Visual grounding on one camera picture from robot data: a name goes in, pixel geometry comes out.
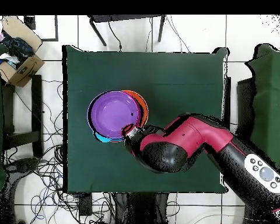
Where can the black metal frame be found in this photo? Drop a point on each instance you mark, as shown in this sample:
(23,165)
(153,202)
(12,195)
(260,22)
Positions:
(36,105)

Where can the purple bowl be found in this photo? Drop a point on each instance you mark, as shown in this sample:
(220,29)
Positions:
(112,114)

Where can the dark blue clothes bundle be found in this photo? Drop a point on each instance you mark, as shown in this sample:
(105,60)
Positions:
(18,46)

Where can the black metal stand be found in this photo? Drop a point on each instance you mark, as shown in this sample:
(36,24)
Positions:
(121,18)

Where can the dark green tablecloth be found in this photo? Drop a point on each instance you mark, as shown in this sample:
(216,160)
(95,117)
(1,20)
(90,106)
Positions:
(130,70)

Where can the light blue cup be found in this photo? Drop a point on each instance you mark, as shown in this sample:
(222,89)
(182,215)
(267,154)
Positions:
(101,138)

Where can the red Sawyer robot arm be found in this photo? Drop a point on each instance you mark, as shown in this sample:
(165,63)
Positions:
(196,140)

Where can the black power strip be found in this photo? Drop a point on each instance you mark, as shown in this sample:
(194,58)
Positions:
(85,205)

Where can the black floor equipment with knob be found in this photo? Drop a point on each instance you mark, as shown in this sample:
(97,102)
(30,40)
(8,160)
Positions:
(25,164)

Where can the cardboard box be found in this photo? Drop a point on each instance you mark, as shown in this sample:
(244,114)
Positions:
(25,70)

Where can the large orange bowl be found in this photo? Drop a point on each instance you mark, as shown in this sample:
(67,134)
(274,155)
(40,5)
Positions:
(142,102)

